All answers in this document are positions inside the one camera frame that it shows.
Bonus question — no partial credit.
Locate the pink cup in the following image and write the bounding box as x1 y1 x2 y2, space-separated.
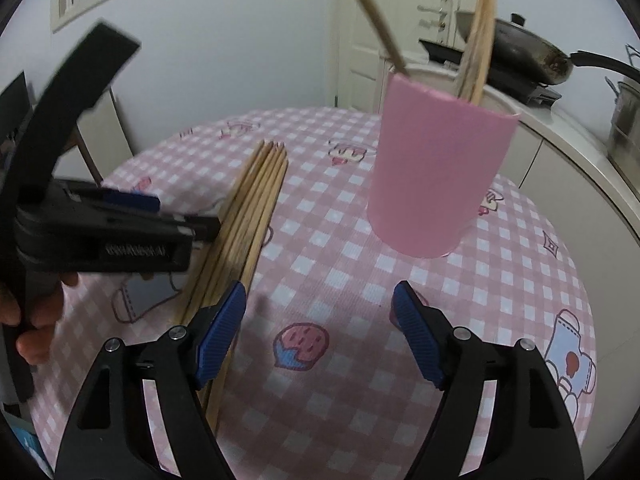
367 74 518 258

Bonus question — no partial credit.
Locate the white kitchen cabinet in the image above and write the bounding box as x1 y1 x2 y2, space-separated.
384 56 640 361

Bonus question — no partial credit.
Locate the person's left hand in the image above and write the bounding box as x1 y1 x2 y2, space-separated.
15 273 79 365

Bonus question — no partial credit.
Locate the white board leaning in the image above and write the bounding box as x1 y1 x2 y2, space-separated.
54 90 132 183

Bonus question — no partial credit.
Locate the pink checkered tablecloth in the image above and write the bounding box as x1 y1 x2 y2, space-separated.
27 105 599 480

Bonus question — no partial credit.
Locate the stainless steel steamer pot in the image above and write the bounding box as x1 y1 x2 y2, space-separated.
605 76 640 195

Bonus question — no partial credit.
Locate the black induction cooker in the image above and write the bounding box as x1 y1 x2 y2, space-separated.
419 39 562 108

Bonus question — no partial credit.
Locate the cream door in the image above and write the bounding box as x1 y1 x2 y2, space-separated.
335 0 476 112

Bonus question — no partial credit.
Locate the steel wok with lid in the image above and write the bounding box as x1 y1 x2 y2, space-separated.
453 8 640 86

